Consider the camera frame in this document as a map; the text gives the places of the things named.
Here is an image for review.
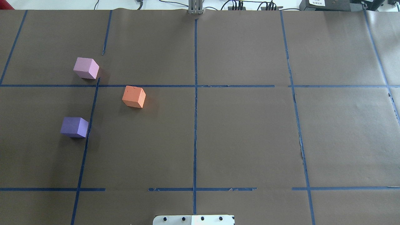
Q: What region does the orange foam cube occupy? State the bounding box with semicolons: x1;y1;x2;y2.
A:
122;86;146;108

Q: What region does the brown paper table cover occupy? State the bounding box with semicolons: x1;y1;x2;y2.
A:
1;8;399;225

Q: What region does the black power strip left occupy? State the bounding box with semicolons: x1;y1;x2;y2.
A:
228;5;246;11

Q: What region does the black power strip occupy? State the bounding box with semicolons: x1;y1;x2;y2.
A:
228;5;246;11
258;6;283;11

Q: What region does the blue tape left vertical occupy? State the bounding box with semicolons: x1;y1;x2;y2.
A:
71;10;113;225

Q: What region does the blue tape vertical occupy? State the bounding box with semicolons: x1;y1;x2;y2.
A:
279;11;316;225
71;10;113;225

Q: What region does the blue tape right vertical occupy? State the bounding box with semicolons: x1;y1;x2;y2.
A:
279;11;316;225

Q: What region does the pink foam cube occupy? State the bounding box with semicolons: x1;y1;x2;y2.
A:
73;57;100;80

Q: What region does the black power strip right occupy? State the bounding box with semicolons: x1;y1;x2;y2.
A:
258;6;283;11

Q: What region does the purple foam cube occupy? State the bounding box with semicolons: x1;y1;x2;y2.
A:
60;117;89;138

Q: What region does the black device box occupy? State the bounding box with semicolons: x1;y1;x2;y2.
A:
299;0;385;12

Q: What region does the blue tape upper horizontal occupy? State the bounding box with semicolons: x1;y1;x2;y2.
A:
1;84;400;88

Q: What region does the blue tape horizontal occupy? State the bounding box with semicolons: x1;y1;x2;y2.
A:
0;186;399;192
1;84;400;88

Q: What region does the blue tape lower horizontal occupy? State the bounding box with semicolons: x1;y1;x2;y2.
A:
0;186;399;192

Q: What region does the red object corner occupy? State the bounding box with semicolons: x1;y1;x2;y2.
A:
0;0;15;10

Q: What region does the grey metal clamp post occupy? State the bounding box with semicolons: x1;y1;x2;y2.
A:
188;0;204;15

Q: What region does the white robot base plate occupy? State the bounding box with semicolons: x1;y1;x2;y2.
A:
152;215;235;225

